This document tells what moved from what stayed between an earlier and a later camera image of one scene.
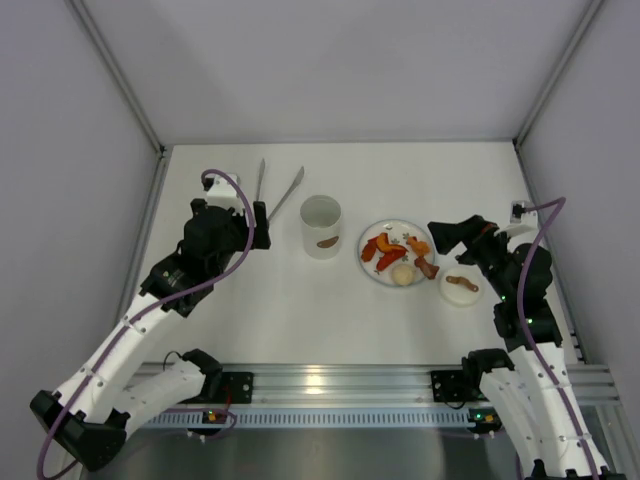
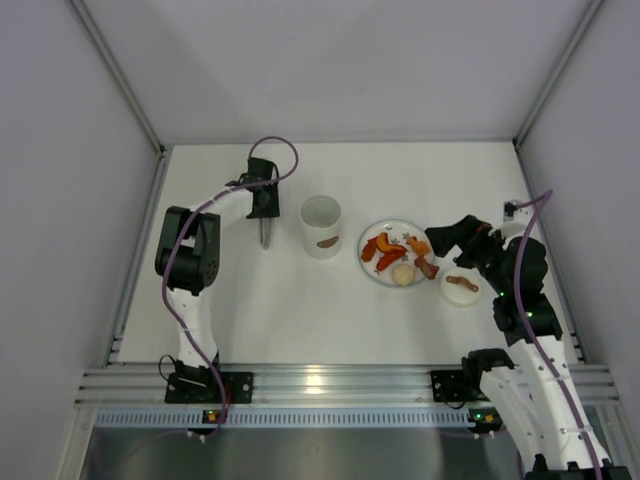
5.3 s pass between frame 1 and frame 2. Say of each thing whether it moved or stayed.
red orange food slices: stayed
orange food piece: stayed
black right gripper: stayed
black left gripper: moved
